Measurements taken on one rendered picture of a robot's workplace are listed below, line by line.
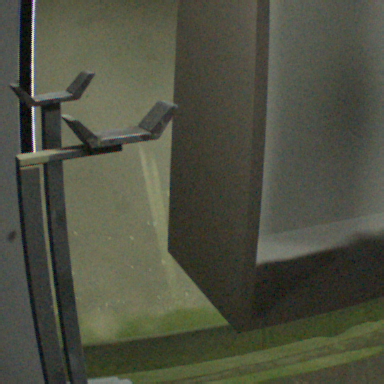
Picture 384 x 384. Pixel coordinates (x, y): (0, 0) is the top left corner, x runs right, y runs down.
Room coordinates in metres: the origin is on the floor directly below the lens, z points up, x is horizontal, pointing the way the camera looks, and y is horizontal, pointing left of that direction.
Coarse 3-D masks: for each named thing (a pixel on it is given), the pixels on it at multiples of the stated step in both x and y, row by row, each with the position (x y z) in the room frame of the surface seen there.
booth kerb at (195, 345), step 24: (336, 312) 2.94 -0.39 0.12; (360, 312) 2.97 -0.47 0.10; (144, 336) 2.74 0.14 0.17; (168, 336) 2.76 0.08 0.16; (192, 336) 2.79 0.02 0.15; (216, 336) 2.81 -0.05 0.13; (240, 336) 2.83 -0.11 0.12; (264, 336) 2.86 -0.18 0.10; (288, 336) 2.89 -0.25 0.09; (312, 336) 2.91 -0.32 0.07; (96, 360) 2.69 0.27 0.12; (120, 360) 2.71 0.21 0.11; (144, 360) 2.74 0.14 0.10; (168, 360) 2.76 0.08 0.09; (192, 360) 2.78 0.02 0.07
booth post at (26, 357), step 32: (0, 0) 1.33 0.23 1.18; (0, 32) 1.33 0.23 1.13; (0, 64) 1.33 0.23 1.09; (0, 96) 1.33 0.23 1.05; (0, 128) 1.33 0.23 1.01; (0, 160) 1.33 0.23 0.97; (0, 192) 1.33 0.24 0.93; (0, 224) 1.33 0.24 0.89; (0, 256) 1.32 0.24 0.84; (0, 288) 1.32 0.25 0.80; (0, 320) 1.32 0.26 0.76; (32, 320) 1.34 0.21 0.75; (0, 352) 1.31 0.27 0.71; (32, 352) 1.33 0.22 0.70
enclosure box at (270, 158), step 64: (192, 0) 2.15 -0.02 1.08; (256, 0) 1.89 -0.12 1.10; (320, 0) 2.35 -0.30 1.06; (192, 64) 2.16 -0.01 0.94; (256, 64) 1.91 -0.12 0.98; (320, 64) 2.38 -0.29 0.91; (192, 128) 2.17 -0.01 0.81; (256, 128) 1.93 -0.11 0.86; (320, 128) 2.41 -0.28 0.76; (192, 192) 2.19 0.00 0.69; (256, 192) 1.96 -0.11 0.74; (320, 192) 2.44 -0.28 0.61; (192, 256) 2.20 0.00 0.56; (256, 256) 1.98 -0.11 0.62; (320, 256) 2.31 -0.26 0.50; (256, 320) 2.02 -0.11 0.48
